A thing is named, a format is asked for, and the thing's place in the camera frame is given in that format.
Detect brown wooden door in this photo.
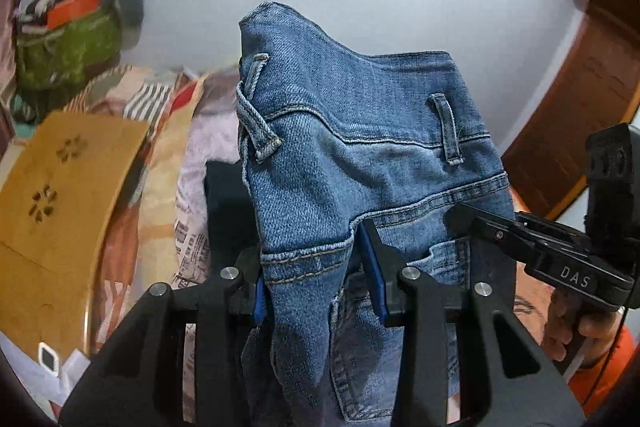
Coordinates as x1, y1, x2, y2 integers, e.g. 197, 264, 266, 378
502, 8, 639, 219

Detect small white square device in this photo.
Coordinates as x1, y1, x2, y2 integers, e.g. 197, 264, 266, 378
37, 341, 61, 378

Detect printed patchwork bed blanket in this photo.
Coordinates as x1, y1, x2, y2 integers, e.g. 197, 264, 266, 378
64, 65, 557, 427

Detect blue denim jeans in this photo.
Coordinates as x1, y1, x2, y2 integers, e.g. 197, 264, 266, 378
236, 2, 516, 426

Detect orange red box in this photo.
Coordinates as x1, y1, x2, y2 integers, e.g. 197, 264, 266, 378
47, 0, 101, 29

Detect bamboo lap desk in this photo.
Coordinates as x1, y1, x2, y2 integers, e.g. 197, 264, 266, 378
1, 112, 149, 363

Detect black folded garment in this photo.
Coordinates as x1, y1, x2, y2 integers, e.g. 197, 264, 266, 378
204, 160, 258, 272

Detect green fabric storage bag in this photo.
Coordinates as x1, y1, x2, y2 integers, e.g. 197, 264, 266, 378
16, 9, 122, 120

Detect right hand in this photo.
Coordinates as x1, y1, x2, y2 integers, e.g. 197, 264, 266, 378
541, 289, 622, 367

